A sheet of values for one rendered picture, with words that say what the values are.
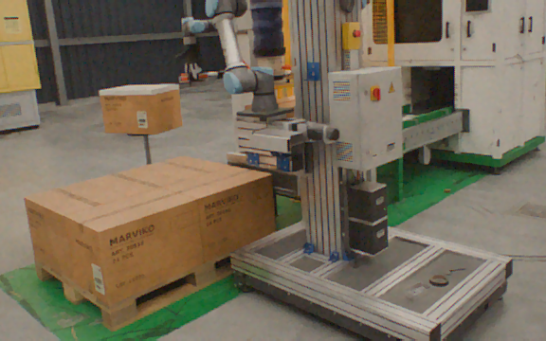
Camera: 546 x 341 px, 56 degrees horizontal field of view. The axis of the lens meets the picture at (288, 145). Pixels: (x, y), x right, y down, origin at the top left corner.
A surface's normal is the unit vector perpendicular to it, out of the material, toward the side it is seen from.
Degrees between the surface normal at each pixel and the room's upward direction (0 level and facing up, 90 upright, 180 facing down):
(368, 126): 90
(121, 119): 90
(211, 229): 90
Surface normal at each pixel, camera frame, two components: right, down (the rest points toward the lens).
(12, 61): 0.72, 0.11
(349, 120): -0.69, 0.20
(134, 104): -0.40, 0.22
